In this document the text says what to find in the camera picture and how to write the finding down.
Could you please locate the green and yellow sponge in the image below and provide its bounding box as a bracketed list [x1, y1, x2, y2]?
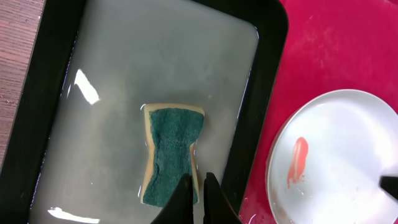
[140, 103, 205, 207]

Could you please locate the black water tray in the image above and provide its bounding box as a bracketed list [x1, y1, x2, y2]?
[1, 1, 289, 223]

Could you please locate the red plastic tray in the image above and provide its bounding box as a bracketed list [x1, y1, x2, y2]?
[239, 0, 397, 223]

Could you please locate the white plate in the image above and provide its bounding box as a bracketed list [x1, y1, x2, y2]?
[266, 90, 397, 223]

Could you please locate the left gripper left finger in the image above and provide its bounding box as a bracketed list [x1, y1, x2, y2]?
[151, 174, 193, 224]

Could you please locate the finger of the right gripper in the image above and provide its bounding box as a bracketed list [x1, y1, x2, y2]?
[379, 175, 398, 200]

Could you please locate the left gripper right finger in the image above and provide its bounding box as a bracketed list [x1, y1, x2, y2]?
[203, 172, 241, 224]

